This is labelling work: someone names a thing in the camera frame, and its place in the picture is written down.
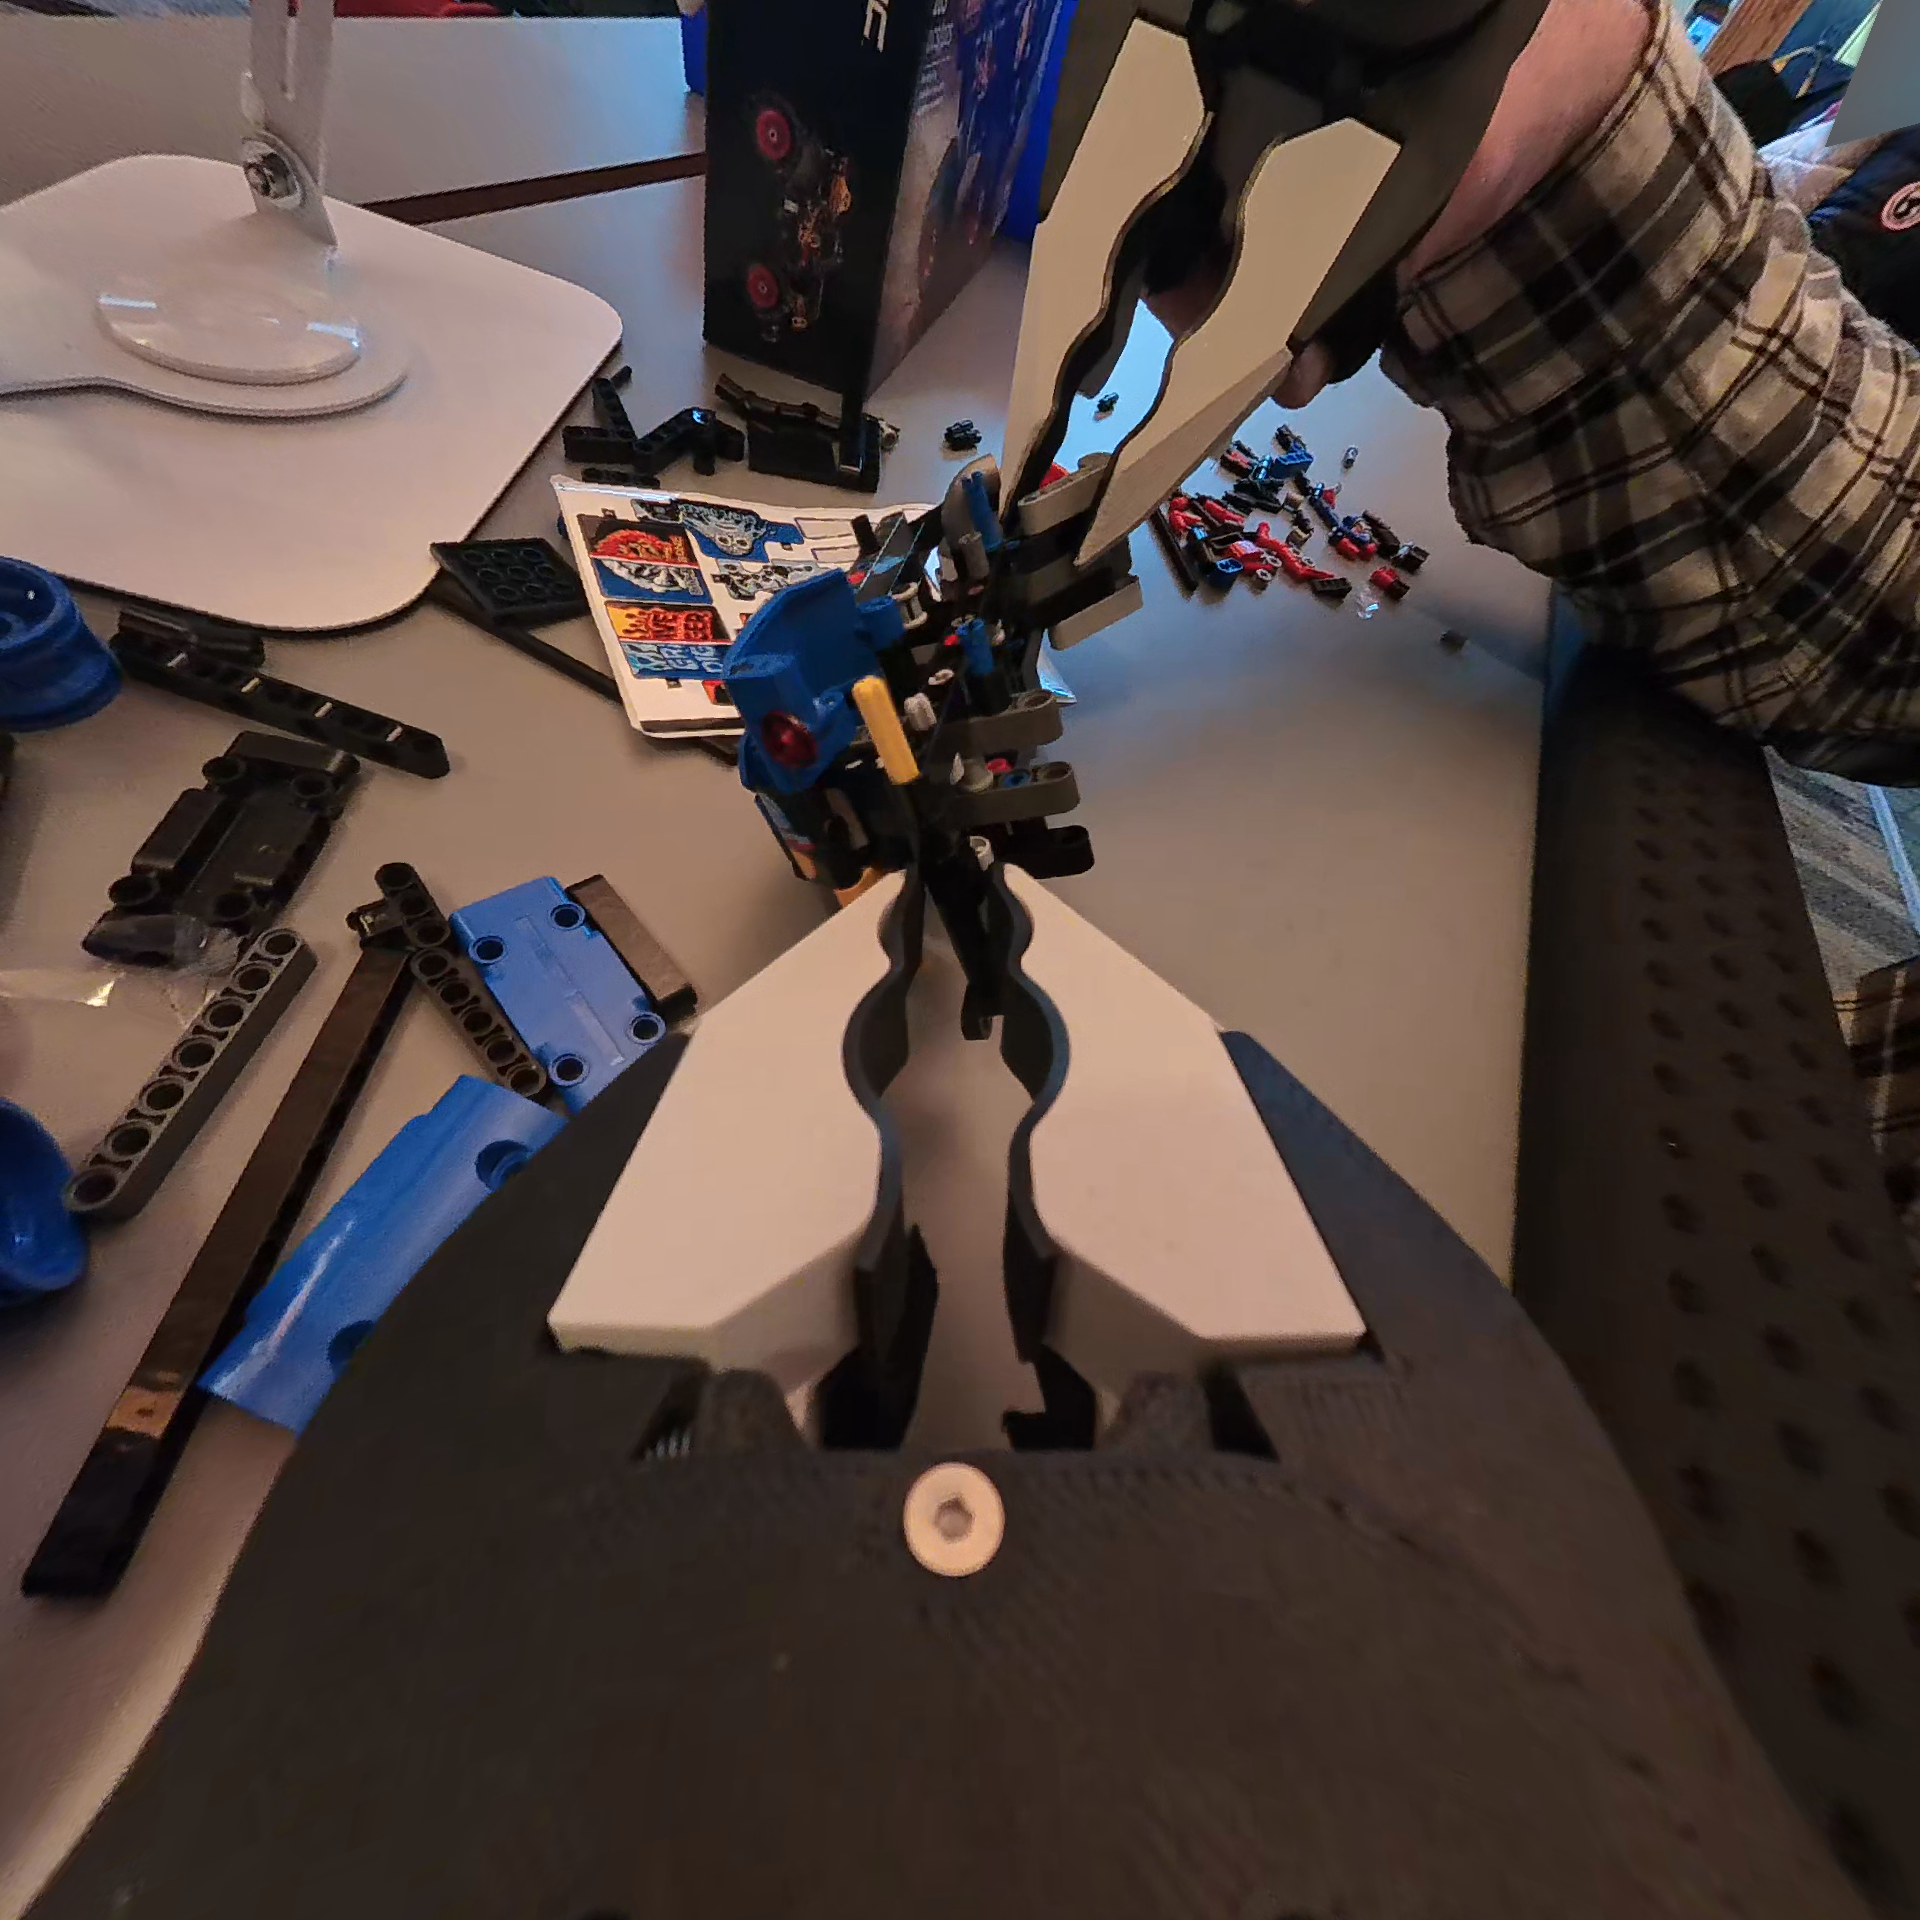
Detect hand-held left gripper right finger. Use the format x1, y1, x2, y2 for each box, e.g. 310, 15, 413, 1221
1001, 870, 1371, 1449

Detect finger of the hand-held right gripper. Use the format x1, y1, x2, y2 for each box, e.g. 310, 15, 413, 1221
997, 15, 1217, 505
1070, 115, 1403, 569

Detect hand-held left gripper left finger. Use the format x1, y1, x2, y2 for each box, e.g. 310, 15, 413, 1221
544, 870, 922, 1445

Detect pile of small red pieces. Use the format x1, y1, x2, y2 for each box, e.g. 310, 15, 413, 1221
1154, 428, 1430, 600

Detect black blue toy car chassis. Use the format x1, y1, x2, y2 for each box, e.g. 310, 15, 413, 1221
720, 449, 1149, 1037

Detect person's right forearm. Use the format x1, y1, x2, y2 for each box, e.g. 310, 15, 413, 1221
1381, 15, 1920, 782

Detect grey desk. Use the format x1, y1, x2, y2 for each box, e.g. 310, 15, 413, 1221
0, 0, 1561, 1893

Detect person's right hand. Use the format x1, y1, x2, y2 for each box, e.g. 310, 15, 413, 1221
1402, 0, 1670, 273

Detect short black beam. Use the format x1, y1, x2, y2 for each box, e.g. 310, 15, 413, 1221
568, 873, 700, 1021

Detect blue curved panel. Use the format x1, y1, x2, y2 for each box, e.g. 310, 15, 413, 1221
450, 877, 670, 1092
198, 1071, 572, 1432

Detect black toy set box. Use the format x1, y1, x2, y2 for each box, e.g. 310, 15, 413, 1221
701, 0, 1075, 395

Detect black holed beam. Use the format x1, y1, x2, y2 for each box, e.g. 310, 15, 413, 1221
347, 861, 554, 1100

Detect black dimpled foam pad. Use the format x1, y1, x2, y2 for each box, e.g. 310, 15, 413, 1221
1515, 599, 1920, 1920

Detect long thin black beam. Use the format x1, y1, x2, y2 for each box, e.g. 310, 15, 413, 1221
24, 931, 422, 1599

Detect black jacket with logo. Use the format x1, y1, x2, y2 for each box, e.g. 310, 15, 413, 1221
1792, 128, 1920, 350

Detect grey holed beam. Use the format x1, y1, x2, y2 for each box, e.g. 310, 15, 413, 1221
65, 927, 321, 1221

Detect thin black axle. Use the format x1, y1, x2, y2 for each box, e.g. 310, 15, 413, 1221
435, 575, 625, 704

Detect colourful sticker sheet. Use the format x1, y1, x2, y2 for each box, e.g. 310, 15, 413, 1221
552, 470, 1081, 741

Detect chunky black holed brick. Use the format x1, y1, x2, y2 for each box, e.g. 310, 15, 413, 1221
82, 729, 361, 961

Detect black studded plate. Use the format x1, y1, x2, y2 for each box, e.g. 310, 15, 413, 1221
430, 535, 587, 629

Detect black angled beam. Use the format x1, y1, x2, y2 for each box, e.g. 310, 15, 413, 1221
113, 607, 453, 782

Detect blue toy wheel hub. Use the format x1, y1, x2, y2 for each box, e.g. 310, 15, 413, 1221
0, 1094, 90, 1305
0, 556, 126, 732

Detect clear plastic bag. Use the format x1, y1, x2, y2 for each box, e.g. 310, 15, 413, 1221
0, 960, 121, 1052

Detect white book stand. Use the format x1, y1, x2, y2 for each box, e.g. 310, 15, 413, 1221
0, 0, 625, 633

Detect large black frame assembly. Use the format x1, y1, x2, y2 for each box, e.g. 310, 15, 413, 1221
710, 373, 902, 493

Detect black holed frame pieces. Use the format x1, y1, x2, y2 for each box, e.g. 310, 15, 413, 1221
562, 364, 748, 479

